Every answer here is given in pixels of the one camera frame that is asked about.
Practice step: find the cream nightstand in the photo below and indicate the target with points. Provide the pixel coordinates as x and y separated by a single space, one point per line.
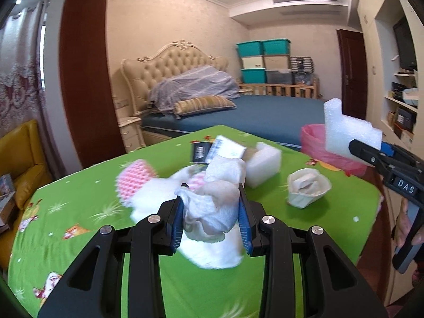
131 134

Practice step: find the dark wood door frame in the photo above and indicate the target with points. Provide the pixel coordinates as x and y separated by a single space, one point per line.
86 73

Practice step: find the teal storage box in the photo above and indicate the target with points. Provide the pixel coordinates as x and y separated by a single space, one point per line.
276 47
253 76
250 49

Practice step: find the black packet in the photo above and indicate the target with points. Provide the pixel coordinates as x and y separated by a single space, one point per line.
200 152

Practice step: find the blue bed mattress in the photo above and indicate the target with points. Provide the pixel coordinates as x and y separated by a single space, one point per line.
265 112

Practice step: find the beige tufted headboard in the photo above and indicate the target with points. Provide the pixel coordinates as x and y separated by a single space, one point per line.
165 63

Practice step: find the black box on shelf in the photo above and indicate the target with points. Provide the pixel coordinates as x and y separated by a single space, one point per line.
399 89

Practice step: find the white foam block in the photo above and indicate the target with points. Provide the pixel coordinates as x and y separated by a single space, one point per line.
263 167

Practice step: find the crumpled white paper cup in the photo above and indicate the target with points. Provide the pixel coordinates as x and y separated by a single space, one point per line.
306 188

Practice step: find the dark brown door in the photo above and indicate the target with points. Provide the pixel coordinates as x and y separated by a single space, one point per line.
351 73

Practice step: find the pink lined waste bin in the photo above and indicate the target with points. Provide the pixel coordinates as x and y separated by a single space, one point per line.
316 145

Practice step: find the wooden crib rail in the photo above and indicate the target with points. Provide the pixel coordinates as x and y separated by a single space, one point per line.
278 90

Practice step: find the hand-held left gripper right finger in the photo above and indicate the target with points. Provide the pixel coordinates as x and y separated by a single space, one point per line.
245 228

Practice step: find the checkered fabric bag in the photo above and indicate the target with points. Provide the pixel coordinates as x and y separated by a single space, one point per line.
301 64

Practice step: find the white paper towel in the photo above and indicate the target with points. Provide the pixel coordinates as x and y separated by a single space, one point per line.
212 205

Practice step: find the person's right hand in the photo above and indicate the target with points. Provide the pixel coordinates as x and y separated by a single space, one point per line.
400 227

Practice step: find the bed with blue mattress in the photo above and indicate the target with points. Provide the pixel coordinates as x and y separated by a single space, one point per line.
159 134

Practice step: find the white built-in wardrobe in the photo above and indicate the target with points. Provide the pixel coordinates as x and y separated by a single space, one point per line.
372 56

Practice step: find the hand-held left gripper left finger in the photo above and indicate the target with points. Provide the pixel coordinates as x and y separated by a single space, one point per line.
177 225

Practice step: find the yellow sofa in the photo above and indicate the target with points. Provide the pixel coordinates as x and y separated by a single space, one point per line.
23 159

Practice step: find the patterned lace curtain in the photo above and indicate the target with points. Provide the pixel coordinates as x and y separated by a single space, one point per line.
20 82

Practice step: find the grey striped duvet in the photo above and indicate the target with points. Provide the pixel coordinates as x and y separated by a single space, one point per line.
195 84

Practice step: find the white blue tissue pack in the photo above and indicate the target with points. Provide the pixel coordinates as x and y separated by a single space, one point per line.
228 147

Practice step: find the grey clear storage box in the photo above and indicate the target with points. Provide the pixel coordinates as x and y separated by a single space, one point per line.
280 77

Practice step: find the striped pillow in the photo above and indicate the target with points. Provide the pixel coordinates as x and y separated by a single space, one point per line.
203 103

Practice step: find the cream storage box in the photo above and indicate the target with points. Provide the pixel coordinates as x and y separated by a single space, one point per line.
252 62

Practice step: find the black safe box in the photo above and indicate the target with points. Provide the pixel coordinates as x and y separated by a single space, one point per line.
406 118

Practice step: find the small clear storage box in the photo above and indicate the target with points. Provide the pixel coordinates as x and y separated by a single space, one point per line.
304 78

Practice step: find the black television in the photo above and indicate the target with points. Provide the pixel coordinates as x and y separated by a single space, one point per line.
405 44

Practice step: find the pink foam fruit net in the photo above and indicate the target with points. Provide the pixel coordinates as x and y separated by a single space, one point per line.
134 180

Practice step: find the green printed tablecloth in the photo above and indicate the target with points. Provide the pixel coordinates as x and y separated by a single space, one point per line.
82 198

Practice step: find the angled white foam piece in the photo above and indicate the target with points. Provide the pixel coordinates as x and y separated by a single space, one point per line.
341 132

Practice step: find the beige translucent storage box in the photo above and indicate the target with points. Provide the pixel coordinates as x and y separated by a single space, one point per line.
277 62

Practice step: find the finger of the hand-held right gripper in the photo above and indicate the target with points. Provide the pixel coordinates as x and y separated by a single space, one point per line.
397 155
366 154

